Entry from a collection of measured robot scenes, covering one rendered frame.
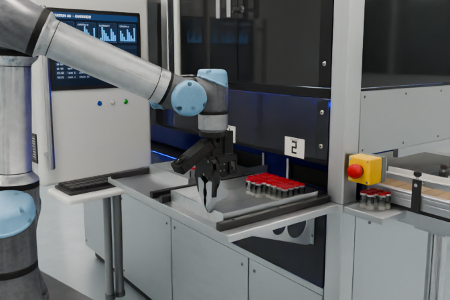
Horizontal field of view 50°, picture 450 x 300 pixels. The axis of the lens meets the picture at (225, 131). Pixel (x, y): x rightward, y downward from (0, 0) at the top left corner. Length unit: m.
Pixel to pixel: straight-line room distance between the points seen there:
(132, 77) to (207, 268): 1.21
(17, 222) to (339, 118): 0.86
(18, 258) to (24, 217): 0.08
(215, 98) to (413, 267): 1.00
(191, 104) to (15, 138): 0.39
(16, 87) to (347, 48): 0.84
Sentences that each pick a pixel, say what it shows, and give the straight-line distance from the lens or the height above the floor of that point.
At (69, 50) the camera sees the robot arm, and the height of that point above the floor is 1.31.
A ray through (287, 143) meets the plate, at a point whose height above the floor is 1.03.
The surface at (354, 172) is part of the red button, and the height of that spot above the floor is 1.00.
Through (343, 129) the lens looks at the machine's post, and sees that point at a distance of 1.38.
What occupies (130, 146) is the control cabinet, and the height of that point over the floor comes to 0.91.
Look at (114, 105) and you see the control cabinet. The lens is 2.06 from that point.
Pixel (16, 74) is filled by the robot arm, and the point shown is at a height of 1.26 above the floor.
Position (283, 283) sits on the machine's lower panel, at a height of 0.55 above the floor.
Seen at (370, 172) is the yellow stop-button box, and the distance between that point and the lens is 1.34.
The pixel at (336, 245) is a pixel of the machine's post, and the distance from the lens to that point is 1.48.
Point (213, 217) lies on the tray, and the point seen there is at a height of 0.89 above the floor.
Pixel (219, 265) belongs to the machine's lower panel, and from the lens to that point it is 1.97.
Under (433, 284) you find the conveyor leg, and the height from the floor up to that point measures 0.68.
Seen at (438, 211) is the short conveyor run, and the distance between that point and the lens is 1.39.
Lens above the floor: 1.30
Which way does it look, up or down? 9 degrees down
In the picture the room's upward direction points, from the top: straight up
